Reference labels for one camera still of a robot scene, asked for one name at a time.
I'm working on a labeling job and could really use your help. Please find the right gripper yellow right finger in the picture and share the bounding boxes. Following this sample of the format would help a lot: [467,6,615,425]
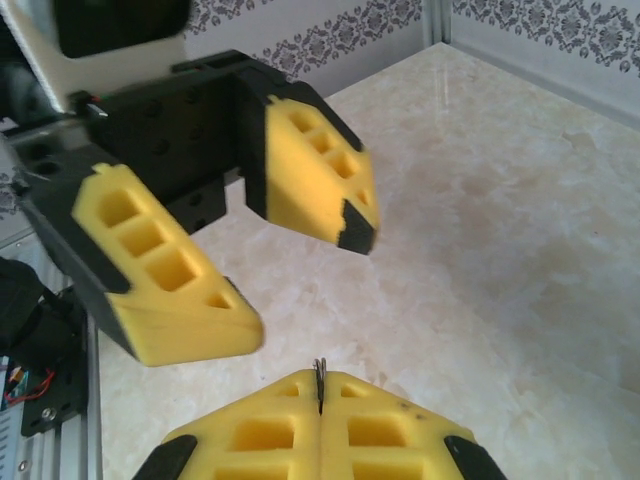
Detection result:
[319,369,509,480]

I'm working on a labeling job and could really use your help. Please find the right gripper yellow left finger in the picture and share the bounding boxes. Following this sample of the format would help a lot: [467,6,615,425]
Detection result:
[132,369,321,480]

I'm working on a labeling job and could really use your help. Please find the small dark metal piece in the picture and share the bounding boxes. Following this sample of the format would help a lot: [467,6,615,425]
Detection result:
[311,357,329,417]

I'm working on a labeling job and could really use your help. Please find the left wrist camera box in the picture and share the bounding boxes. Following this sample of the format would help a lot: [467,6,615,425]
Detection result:
[0,0,194,119]

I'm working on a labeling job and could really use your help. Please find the thin red wire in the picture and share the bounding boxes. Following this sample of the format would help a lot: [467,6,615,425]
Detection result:
[3,367,57,404]

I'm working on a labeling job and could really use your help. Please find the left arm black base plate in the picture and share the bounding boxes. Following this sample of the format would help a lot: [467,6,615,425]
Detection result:
[19,284,96,441]

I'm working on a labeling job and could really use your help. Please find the aluminium mounting rail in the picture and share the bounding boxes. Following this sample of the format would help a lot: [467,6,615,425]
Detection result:
[0,239,104,480]

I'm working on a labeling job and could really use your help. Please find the grey slotted cable duct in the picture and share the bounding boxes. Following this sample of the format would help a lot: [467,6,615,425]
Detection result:
[0,409,14,480]

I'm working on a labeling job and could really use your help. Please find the aluminium wall base bar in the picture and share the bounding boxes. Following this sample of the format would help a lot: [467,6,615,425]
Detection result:
[449,38,640,134]

